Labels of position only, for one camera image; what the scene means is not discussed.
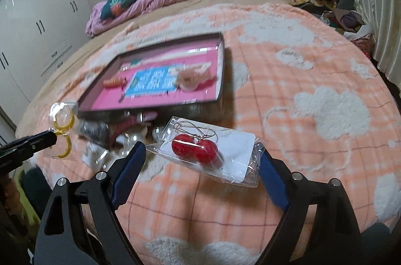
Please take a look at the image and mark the yellow hoop earrings packet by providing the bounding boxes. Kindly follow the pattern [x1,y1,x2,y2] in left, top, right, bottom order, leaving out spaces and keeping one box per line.
[44,101,77,159]

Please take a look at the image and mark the red ball earrings packet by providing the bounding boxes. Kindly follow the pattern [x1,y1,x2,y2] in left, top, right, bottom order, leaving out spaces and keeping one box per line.
[146,116,265,188]

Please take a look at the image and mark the red watch strap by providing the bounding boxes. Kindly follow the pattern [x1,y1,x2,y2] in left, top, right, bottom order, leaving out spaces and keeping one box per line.
[109,111,158,148]

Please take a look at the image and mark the pink jewelry box tray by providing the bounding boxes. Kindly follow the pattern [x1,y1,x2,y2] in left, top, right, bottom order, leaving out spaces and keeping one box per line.
[77,32,225,117]

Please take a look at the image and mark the black item in bag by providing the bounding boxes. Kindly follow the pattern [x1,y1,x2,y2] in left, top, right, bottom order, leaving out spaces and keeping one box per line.
[74,120,111,148]

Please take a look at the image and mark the orange plaid cloud blanket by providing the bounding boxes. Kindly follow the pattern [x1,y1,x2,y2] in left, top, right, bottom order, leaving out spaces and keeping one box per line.
[30,2,401,265]

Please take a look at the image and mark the white wardrobe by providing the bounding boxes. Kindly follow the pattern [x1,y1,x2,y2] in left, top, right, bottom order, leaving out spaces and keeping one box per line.
[1,0,91,124]

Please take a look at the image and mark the blue printed card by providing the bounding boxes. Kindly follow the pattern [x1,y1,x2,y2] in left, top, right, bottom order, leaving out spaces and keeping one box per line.
[124,64,183,97]

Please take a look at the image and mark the pink hair claw clip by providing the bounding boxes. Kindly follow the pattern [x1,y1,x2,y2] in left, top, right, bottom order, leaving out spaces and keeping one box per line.
[171,62,215,91]

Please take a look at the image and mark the orange spiral hair tie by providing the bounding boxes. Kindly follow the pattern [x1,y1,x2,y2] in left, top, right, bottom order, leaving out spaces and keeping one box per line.
[102,76,127,89]

